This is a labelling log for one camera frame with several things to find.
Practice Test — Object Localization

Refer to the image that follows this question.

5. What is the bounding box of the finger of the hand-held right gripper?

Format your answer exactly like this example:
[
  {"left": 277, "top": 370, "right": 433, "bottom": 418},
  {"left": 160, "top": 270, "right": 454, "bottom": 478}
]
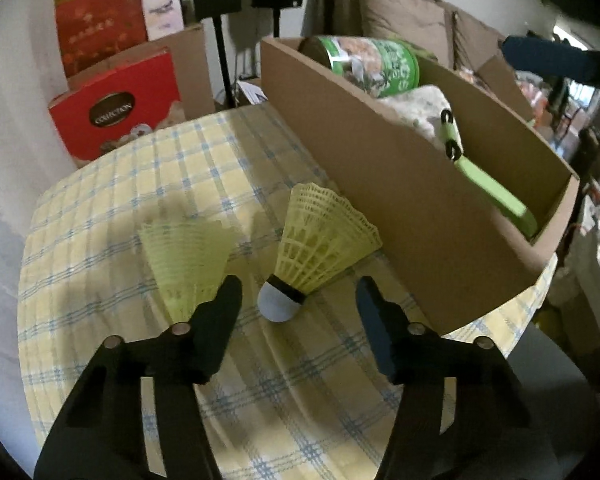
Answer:
[{"left": 500, "top": 35, "right": 600, "bottom": 97}]

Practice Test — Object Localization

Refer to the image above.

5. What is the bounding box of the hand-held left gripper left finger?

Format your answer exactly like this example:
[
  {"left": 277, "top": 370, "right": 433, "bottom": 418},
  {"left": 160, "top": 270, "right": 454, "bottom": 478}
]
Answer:
[{"left": 34, "top": 275, "right": 243, "bottom": 480}]

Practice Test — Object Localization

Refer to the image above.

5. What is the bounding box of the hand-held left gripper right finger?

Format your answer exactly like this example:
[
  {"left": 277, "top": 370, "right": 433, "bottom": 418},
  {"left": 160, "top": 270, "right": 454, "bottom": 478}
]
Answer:
[{"left": 355, "top": 276, "right": 563, "bottom": 480}]

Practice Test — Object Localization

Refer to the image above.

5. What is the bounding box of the yellow shuttlecock with white cork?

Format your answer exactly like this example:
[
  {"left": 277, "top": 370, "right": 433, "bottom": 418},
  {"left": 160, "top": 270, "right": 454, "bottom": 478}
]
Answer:
[{"left": 257, "top": 182, "right": 383, "bottom": 322}]

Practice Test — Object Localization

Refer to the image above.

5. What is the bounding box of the brown cardboard box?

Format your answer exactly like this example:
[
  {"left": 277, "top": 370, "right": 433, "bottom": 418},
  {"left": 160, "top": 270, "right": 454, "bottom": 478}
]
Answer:
[{"left": 260, "top": 35, "right": 581, "bottom": 336}]

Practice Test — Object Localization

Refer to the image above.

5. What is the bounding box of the floral white cloth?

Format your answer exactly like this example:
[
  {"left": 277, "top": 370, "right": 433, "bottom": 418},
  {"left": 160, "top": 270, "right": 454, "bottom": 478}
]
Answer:
[{"left": 377, "top": 85, "right": 463, "bottom": 153}]

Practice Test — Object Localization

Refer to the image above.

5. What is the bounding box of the green strap with carabiner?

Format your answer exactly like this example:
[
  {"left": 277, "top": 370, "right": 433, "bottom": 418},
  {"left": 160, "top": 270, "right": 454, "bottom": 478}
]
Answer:
[{"left": 432, "top": 109, "right": 540, "bottom": 238}]

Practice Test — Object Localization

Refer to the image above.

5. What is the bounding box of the green snack can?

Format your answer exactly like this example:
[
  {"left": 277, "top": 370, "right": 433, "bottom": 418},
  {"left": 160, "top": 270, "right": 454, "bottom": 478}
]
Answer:
[{"left": 300, "top": 35, "right": 421, "bottom": 100}]

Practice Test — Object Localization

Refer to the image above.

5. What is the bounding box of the brown sofa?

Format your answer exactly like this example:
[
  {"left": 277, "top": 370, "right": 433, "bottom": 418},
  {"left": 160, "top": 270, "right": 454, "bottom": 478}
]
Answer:
[{"left": 302, "top": 0, "right": 536, "bottom": 121}]

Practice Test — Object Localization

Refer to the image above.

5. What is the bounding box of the yellow checked tablecloth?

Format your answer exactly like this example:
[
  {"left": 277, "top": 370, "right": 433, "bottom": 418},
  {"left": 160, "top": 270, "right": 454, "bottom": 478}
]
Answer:
[{"left": 17, "top": 102, "right": 558, "bottom": 480}]

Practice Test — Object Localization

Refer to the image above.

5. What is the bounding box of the large brown cardboard carton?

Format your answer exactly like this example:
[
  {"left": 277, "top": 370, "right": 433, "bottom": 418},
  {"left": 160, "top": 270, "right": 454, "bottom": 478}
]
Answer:
[{"left": 67, "top": 22, "right": 216, "bottom": 121}]

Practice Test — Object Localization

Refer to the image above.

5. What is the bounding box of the white curtain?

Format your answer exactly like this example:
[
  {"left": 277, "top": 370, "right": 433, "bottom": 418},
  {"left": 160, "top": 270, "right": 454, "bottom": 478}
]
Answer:
[{"left": 0, "top": 0, "right": 76, "bottom": 411}]

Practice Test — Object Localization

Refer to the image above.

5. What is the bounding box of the white pink carton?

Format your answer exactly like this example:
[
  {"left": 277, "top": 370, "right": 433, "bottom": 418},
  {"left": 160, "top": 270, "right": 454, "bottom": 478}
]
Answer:
[{"left": 141, "top": 0, "right": 185, "bottom": 41}]

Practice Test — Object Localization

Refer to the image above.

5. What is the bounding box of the red floral gift bag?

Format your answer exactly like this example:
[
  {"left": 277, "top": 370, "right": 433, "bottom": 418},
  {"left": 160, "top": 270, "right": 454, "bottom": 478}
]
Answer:
[{"left": 55, "top": 0, "right": 148, "bottom": 78}]

